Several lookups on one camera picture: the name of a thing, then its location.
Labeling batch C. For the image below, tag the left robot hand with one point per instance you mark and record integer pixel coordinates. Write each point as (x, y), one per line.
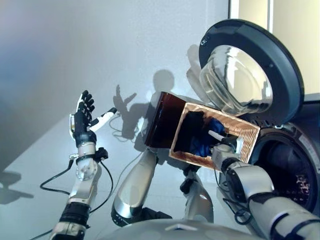
(81, 125)

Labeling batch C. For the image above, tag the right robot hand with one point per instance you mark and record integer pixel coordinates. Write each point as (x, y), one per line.
(228, 142)

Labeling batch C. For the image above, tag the blue garment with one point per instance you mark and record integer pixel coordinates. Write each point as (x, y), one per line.
(212, 127)

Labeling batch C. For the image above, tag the black garment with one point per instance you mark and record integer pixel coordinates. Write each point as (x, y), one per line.
(188, 132)

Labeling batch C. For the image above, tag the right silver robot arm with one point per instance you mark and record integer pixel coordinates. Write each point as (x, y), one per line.
(255, 180)

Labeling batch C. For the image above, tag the dark grey washing machine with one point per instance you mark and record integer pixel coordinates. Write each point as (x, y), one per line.
(307, 150)

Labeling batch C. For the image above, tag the wicker laundry basket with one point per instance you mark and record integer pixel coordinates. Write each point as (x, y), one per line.
(245, 135)

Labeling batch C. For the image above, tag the dark brown glossy stool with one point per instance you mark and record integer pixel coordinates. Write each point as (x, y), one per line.
(162, 120)

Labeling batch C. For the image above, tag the left silver robot leg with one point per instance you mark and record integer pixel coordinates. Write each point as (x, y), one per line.
(136, 185)

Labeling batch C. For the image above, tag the round glass washer door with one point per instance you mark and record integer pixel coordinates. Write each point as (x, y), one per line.
(282, 62)

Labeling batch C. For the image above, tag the grey robot torso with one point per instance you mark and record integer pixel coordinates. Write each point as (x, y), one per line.
(175, 230)

